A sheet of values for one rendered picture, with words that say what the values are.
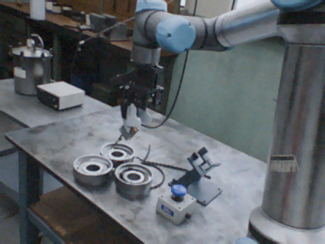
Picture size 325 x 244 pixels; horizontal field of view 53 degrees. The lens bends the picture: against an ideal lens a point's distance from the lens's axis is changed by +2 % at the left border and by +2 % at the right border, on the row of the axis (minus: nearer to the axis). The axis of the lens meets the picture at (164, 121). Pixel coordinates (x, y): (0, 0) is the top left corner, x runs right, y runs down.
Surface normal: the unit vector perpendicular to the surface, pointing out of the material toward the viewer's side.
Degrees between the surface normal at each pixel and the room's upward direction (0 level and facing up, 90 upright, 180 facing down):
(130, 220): 0
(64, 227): 0
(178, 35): 90
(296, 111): 87
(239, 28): 110
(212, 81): 90
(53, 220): 0
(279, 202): 88
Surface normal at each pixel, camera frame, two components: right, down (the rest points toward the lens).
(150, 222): 0.15, -0.91
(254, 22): -0.79, 0.42
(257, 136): -0.64, 0.22
